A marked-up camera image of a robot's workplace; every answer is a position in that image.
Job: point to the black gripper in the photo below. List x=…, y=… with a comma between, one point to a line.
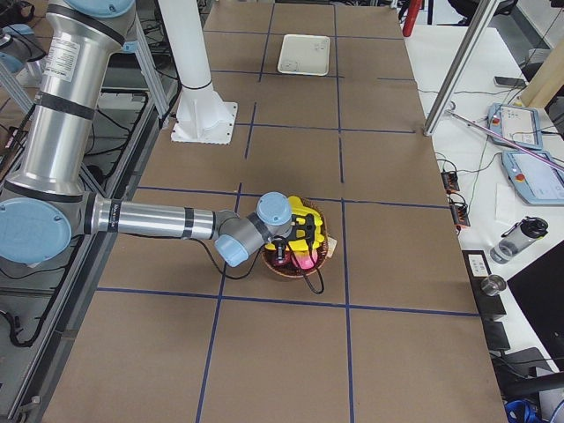
x=280, y=253

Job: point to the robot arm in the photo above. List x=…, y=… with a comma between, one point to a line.
x=43, y=204

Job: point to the brown wicker basket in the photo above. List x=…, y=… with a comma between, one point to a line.
x=291, y=270

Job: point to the yellow banana long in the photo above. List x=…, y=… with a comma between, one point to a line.
x=319, y=245

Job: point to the paper price tag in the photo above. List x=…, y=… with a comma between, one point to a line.
x=332, y=244

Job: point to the pink yellow apple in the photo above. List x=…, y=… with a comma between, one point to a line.
x=304, y=262

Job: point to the dark red apple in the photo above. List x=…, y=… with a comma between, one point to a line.
x=281, y=261

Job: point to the white rectangular tray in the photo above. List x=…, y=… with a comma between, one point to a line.
x=304, y=54

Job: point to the clear water bottle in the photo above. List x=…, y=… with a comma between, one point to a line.
x=518, y=238

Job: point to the teach pendant lower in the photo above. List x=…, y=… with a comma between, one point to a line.
x=534, y=181

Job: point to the teach pendant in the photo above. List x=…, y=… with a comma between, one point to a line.
x=534, y=181
x=518, y=124

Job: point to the teach pendant upper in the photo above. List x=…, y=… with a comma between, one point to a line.
x=518, y=124

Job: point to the red fire extinguisher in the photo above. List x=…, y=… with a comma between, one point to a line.
x=412, y=7

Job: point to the black smartphone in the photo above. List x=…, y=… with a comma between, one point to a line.
x=510, y=82

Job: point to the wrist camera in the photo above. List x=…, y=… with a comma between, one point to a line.
x=280, y=252

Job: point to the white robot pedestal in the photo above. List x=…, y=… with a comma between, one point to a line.
x=202, y=116

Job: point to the aluminium frame post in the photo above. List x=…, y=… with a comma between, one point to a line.
x=480, y=21

